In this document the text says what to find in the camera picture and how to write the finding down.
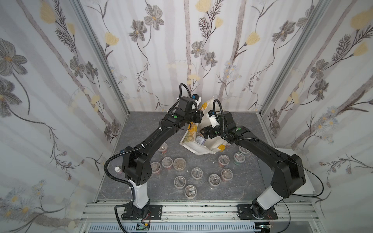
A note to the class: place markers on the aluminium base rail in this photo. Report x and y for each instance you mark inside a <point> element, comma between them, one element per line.
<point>209,211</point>

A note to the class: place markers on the white canvas tote bag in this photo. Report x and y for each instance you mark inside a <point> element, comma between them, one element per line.
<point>195,142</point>

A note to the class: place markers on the small white pink bottle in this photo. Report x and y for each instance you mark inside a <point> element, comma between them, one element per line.
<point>118,170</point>

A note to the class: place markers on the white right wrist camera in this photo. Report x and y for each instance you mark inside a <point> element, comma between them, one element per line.
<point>213,119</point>

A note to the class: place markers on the seed jar row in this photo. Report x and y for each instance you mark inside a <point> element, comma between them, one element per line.
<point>197,173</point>

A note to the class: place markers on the yellow stripe lid seed jar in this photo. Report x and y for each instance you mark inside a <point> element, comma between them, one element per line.
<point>214,180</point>

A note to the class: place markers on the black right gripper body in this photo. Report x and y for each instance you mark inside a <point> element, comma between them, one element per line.
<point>207,132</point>

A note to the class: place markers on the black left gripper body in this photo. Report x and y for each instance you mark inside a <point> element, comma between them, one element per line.
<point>197,116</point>

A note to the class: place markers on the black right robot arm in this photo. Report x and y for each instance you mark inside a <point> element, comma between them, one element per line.
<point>226,120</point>

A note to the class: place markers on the red green label seed jar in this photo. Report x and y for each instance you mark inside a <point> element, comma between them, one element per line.
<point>180,182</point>

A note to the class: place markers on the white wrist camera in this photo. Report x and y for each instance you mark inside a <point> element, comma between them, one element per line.
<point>196,101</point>
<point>213,119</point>

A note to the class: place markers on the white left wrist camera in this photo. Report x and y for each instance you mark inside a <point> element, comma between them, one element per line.
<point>196,101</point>

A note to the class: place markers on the clear lid seed jar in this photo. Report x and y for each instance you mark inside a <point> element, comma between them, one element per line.
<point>190,191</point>

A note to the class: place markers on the white slotted cable duct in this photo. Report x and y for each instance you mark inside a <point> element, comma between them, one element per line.
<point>207,227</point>

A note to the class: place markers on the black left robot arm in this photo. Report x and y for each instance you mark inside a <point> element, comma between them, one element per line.
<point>182,106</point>

